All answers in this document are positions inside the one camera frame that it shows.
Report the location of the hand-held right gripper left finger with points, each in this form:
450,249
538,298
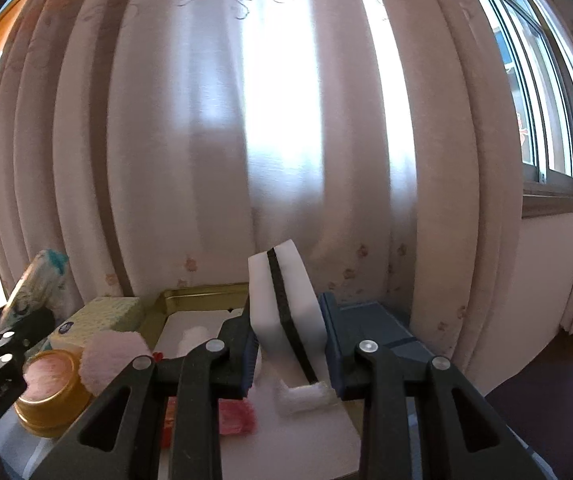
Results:
249,360

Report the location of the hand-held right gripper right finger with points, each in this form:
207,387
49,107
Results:
334,350

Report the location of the wet wipes packet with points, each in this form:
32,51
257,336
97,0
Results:
36,285

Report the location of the white sponge with black layer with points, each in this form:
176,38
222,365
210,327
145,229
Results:
266,310

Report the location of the gold box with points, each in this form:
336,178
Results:
306,440

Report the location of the blue grey box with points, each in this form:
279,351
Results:
371,325

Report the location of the white fluffy cloth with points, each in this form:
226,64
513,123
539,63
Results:
301,395

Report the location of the red packet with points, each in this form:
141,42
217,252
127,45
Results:
236,417

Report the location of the yellow round tin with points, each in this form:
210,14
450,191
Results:
51,410

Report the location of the green tissue packet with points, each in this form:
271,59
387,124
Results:
101,315

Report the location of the blue checkered cloth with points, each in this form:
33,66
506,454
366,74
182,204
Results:
16,452

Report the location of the pink fluffy puff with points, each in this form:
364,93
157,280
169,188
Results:
106,360

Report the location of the floral curtain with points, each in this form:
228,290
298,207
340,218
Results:
191,160

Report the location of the dark purple cushion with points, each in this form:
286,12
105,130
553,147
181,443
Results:
556,420

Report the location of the window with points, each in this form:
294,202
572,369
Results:
546,110

